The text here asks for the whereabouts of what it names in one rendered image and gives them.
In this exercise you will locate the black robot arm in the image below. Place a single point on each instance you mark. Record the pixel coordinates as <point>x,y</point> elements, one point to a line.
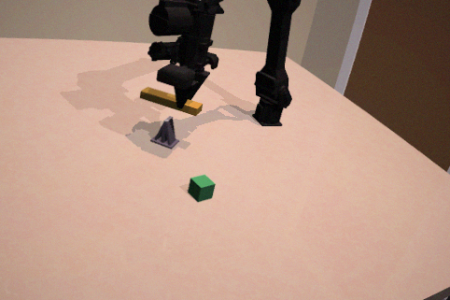
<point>196,18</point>

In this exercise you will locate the yellow bar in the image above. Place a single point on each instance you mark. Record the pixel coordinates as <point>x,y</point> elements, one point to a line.
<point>169,100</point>

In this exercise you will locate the green cube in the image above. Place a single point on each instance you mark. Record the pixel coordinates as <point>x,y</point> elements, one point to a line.
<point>201,187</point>

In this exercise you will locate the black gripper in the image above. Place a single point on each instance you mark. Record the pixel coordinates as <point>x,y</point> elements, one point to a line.
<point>189,76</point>

